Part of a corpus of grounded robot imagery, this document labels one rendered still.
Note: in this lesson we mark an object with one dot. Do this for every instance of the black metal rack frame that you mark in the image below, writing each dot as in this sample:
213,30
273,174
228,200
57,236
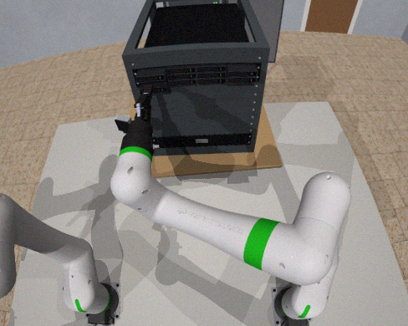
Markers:
202,118

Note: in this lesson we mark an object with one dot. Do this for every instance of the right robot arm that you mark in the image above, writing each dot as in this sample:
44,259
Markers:
302,253

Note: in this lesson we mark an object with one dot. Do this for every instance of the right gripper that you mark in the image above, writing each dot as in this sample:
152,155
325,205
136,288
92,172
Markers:
142,116

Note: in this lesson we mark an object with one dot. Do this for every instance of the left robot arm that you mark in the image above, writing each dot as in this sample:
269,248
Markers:
82,291

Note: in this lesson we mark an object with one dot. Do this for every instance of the flat brown cardboard sheet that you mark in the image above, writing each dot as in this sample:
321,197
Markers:
265,156

